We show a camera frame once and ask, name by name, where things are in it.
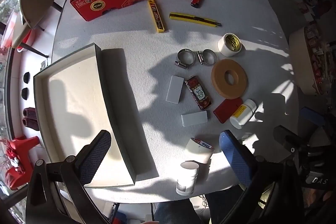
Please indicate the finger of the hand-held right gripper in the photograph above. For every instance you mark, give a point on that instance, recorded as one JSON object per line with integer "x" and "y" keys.
{"x": 284, "y": 136}
{"x": 312, "y": 115}

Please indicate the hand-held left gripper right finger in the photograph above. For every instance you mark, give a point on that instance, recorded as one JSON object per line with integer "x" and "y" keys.
{"x": 233, "y": 155}

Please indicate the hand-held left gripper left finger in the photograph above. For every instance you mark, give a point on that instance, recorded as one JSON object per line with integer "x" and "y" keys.
{"x": 95, "y": 153}

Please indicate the masking tape roll blue label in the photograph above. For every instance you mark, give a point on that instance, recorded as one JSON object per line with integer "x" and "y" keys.
{"x": 195, "y": 151}

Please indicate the white yellow-label medicine bottle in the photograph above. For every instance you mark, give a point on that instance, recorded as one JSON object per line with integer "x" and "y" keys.
{"x": 242, "y": 113}

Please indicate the red case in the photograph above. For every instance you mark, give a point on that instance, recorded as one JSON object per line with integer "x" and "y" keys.
{"x": 223, "y": 111}

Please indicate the plain white bottle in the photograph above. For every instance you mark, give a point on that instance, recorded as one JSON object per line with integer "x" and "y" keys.
{"x": 186, "y": 179}

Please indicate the grey rectangular block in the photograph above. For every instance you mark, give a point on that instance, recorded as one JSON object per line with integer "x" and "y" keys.
{"x": 194, "y": 119}
{"x": 174, "y": 88}

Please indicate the white rectangular tray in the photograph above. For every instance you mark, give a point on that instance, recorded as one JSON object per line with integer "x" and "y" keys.
{"x": 71, "y": 98}

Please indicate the small white tape roll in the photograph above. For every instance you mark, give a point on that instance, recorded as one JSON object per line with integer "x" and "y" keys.
{"x": 225, "y": 47}

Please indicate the dark red knitted slipper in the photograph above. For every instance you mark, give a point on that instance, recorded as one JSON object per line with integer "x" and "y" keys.
{"x": 30, "y": 111}
{"x": 30, "y": 123}

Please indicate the red patterned pack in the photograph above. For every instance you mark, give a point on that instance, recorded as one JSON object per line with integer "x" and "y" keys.
{"x": 198, "y": 92}

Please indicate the red plastic stool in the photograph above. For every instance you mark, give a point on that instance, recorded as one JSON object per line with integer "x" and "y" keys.
{"x": 18, "y": 146}

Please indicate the red white ornament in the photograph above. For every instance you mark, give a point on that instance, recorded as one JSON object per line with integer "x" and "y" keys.
{"x": 14, "y": 158}

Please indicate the person's blue jeans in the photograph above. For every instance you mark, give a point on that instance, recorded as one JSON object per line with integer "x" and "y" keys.
{"x": 173, "y": 212}

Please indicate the yellow utility knife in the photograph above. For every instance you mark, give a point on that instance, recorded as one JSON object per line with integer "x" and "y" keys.
{"x": 189, "y": 18}

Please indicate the yellow blade case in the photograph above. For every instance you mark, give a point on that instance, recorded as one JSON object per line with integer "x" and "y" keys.
{"x": 156, "y": 16}

